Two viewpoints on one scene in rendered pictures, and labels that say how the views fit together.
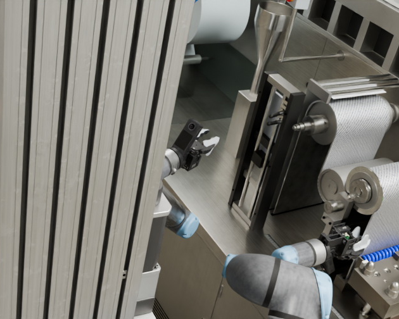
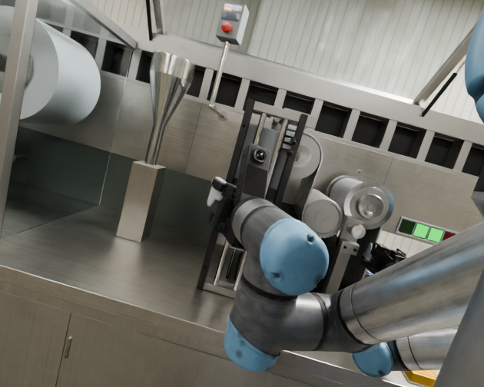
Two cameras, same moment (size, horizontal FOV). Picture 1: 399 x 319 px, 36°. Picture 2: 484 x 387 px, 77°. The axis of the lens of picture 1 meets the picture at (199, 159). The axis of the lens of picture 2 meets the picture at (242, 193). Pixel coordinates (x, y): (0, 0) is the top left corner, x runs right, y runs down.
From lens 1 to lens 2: 1.65 m
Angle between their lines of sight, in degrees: 53
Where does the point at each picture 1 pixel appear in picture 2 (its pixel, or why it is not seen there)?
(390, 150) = (293, 186)
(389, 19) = (273, 75)
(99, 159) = not seen: outside the picture
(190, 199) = (160, 303)
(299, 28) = not seen: hidden behind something
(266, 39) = (174, 91)
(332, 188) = (323, 219)
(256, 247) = not seen: hidden behind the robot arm
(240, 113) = (140, 187)
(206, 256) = (217, 370)
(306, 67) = (178, 137)
